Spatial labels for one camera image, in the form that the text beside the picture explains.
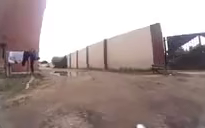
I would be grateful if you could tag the rainwater puddle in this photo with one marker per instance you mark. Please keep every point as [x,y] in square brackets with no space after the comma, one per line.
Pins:
[68,73]

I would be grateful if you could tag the brown dirt road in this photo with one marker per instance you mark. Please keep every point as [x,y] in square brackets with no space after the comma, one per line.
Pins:
[123,96]

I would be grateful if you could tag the robot's own part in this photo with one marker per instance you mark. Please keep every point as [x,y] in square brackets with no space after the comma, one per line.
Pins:
[140,126]

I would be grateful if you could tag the pale concrete kerb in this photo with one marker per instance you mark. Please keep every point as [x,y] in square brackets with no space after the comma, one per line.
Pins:
[29,82]

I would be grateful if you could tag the clothes on drying line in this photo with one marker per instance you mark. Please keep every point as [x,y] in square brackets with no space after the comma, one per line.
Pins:
[18,57]

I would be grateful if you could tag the dark metal gate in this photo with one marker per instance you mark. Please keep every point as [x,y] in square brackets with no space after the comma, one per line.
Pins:
[190,55]

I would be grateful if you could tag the red brick building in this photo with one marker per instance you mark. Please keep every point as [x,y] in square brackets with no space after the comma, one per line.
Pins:
[20,23]

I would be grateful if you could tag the patchy grass verge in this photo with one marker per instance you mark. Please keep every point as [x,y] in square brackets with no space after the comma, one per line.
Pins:
[10,85]

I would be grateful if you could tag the pale wall with brown pillars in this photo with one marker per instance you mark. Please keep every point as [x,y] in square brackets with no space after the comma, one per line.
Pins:
[130,50]

